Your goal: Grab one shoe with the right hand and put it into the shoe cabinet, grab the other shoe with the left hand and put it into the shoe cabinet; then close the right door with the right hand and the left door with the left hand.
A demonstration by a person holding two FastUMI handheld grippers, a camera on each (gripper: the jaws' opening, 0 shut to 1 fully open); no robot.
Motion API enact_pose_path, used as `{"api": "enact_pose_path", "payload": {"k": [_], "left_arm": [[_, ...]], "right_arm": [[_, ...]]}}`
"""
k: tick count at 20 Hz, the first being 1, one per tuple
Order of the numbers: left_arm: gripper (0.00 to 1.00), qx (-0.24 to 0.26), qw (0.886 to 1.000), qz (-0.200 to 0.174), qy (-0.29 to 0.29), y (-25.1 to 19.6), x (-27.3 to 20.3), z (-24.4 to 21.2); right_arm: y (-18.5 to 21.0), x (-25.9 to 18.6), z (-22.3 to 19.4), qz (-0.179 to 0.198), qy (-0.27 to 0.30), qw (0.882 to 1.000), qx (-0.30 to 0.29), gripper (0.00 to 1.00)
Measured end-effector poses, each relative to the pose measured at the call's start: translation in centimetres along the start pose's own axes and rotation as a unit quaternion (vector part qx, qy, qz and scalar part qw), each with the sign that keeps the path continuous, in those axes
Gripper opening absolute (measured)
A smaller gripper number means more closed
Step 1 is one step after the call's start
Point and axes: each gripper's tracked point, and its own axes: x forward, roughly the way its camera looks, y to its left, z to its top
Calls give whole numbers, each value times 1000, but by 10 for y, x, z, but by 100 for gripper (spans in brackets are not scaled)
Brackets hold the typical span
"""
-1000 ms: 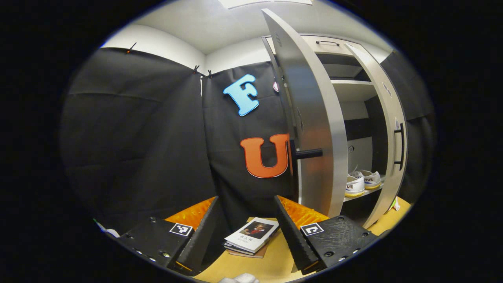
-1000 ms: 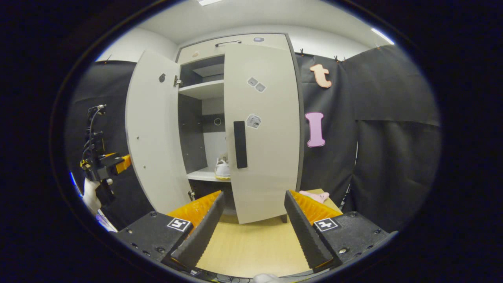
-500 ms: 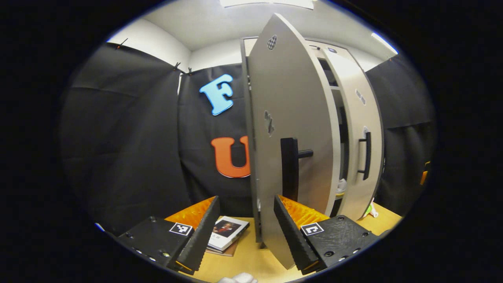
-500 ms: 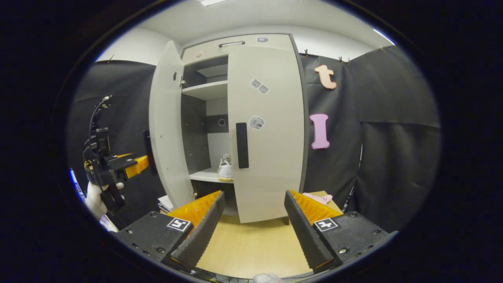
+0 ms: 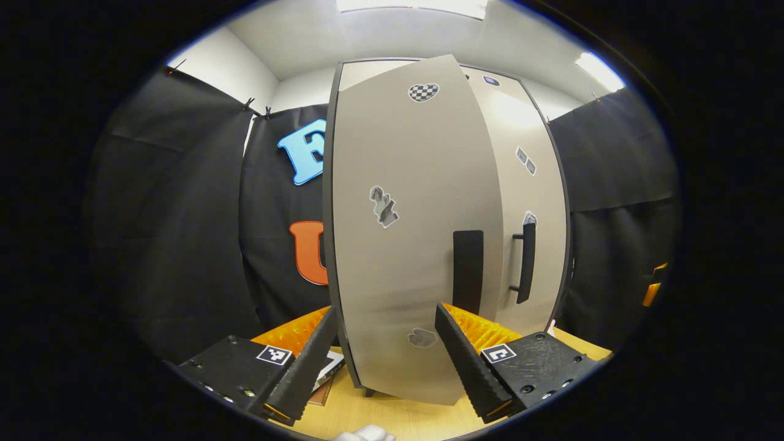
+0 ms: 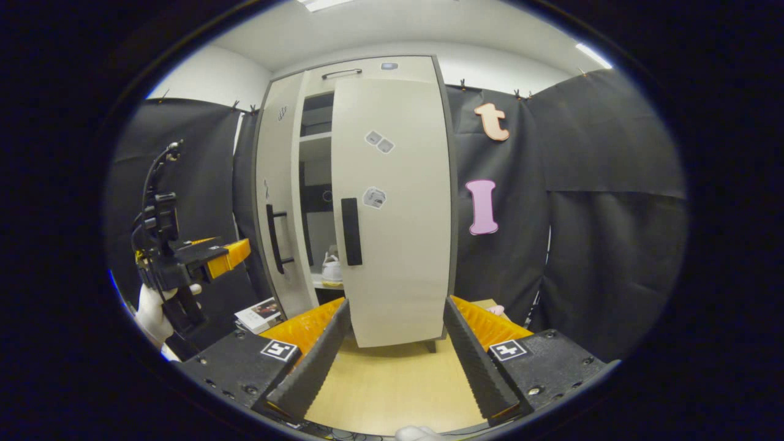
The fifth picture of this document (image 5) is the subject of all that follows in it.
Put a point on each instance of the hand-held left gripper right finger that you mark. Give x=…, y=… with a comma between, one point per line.
x=465, y=361

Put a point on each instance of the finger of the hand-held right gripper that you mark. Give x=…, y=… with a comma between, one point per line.
x=652, y=294

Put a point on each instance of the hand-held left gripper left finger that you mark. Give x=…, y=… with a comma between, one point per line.
x=306, y=367

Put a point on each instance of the grey shoe cabinet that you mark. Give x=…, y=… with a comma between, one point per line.
x=327, y=245

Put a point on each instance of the grey shoe cabinet door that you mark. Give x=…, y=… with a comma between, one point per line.
x=416, y=153
x=545, y=196

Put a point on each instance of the grey cabinet drawer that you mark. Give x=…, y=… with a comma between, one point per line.
x=478, y=76

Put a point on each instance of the white cover book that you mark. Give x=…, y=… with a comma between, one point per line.
x=331, y=366

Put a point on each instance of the brown book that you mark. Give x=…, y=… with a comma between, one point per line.
x=321, y=395

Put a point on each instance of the black backdrop cloth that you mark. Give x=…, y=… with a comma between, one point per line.
x=177, y=214

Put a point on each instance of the small ceiling light panel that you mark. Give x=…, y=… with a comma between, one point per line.
x=599, y=70

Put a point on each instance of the large ceiling light panel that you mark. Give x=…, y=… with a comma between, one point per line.
x=416, y=6

